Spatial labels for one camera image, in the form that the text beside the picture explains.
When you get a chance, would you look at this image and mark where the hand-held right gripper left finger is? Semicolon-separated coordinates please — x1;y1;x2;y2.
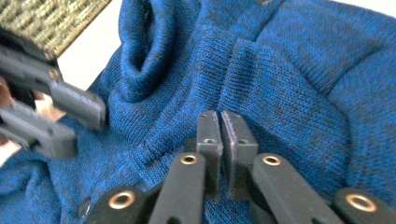
195;110;224;200

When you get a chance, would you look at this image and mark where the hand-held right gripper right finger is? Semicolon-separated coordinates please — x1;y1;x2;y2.
220;110;260;201

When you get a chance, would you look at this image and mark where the green woven basket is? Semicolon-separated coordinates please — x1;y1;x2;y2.
0;0;113;58

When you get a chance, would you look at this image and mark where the black fishbone-print cloth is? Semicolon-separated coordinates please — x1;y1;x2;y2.
0;0;396;224

